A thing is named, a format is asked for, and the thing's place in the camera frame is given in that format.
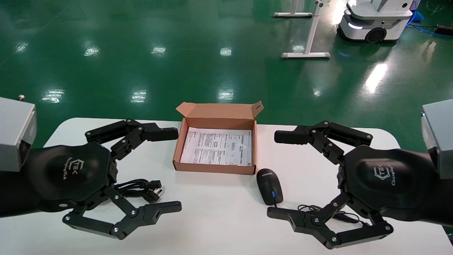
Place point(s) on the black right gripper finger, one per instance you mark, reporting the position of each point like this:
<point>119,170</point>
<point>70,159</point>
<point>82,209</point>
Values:
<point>293,137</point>

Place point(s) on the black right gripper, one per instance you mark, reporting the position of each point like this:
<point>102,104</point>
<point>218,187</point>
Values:
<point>389,180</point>

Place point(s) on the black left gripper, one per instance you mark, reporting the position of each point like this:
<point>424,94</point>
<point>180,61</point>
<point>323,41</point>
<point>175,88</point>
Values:
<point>67,173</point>

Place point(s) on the black computer mouse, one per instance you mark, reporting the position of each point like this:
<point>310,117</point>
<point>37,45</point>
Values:
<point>269,186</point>

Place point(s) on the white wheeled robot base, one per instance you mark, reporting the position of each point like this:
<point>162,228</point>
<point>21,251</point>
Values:
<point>375,21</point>

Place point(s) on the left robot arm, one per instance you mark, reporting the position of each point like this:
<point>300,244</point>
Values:
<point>14,131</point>

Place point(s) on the brown cardboard box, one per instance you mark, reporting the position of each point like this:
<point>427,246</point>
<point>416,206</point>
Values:
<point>216,115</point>

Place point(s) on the white printed instruction sheet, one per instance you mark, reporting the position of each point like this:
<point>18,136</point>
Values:
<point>216,147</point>

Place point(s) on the white T-shaped stand leg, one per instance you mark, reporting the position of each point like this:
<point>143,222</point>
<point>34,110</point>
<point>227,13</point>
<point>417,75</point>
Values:
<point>308,55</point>

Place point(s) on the white stand foot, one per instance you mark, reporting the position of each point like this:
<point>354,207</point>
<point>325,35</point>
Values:
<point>292,14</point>

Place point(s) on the black power adapter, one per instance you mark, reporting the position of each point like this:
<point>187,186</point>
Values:
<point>445,29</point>

